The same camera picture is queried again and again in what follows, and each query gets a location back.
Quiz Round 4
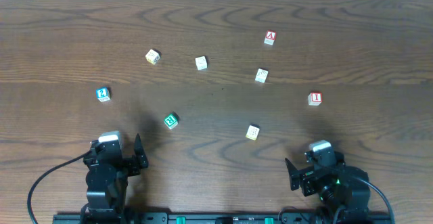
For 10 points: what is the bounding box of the white block right of centre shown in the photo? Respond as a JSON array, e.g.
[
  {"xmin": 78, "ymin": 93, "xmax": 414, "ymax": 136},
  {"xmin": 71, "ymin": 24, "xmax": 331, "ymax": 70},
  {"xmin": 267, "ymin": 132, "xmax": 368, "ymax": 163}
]
[{"xmin": 255, "ymin": 68, "xmax": 269, "ymax": 83}]

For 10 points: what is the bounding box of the blue number 2 block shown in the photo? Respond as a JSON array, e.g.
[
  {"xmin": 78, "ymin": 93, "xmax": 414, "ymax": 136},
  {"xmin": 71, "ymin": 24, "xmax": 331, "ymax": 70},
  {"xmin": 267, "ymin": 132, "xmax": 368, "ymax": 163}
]
[{"xmin": 95, "ymin": 87, "xmax": 111, "ymax": 102}]

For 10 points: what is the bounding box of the red letter I block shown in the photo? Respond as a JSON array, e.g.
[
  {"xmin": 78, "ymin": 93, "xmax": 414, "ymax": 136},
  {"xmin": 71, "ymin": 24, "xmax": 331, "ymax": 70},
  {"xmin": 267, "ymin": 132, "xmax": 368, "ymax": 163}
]
[{"xmin": 308, "ymin": 92, "xmax": 323, "ymax": 106}]

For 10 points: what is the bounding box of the green letter R block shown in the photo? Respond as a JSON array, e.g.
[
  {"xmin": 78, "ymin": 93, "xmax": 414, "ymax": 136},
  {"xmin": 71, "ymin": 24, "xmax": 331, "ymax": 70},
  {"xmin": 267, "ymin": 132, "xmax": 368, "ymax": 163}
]
[{"xmin": 164, "ymin": 114, "xmax": 179, "ymax": 130}]

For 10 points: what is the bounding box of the red letter A block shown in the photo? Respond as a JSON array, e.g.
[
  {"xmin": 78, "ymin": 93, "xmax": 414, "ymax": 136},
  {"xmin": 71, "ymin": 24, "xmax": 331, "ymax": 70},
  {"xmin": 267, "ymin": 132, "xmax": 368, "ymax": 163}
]
[{"xmin": 264, "ymin": 30, "xmax": 277, "ymax": 45}]

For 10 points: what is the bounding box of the yellow edged block upper left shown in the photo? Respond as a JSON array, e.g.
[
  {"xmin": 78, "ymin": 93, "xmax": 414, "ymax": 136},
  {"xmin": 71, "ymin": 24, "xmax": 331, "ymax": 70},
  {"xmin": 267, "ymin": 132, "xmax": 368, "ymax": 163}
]
[{"xmin": 145, "ymin": 49, "xmax": 160, "ymax": 64}]

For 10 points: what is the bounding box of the white block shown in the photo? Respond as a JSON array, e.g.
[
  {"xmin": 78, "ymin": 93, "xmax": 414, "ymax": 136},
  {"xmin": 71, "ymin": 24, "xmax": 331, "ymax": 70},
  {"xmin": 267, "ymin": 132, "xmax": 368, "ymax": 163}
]
[
  {"xmin": 195, "ymin": 56, "xmax": 208, "ymax": 70},
  {"xmin": 255, "ymin": 68, "xmax": 269, "ymax": 83}
]

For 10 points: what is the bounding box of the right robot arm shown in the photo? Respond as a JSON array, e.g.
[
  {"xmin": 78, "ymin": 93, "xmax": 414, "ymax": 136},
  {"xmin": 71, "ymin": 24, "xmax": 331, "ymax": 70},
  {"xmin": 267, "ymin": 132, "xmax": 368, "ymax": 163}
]
[{"xmin": 285, "ymin": 146, "xmax": 373, "ymax": 223}]

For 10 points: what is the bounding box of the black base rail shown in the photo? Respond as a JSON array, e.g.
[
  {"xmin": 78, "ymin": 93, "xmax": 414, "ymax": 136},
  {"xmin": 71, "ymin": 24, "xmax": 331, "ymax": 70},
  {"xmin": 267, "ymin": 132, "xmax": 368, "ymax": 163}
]
[{"xmin": 52, "ymin": 212, "xmax": 391, "ymax": 224}]

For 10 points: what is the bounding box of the yellow patterned block lower centre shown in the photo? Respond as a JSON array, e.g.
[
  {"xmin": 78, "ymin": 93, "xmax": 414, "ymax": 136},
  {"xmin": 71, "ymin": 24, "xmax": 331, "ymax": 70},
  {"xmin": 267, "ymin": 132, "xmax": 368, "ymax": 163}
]
[{"xmin": 246, "ymin": 125, "xmax": 260, "ymax": 141}]

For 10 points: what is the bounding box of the white block centre top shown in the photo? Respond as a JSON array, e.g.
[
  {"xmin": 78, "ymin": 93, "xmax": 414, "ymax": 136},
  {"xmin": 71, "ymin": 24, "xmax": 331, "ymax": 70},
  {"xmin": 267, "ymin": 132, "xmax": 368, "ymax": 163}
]
[{"xmin": 195, "ymin": 56, "xmax": 208, "ymax": 70}]

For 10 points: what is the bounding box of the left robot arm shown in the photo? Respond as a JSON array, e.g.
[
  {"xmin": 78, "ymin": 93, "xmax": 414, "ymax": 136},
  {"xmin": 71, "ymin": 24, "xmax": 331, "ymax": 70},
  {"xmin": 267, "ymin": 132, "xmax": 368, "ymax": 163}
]
[{"xmin": 79, "ymin": 131, "xmax": 149, "ymax": 223}]

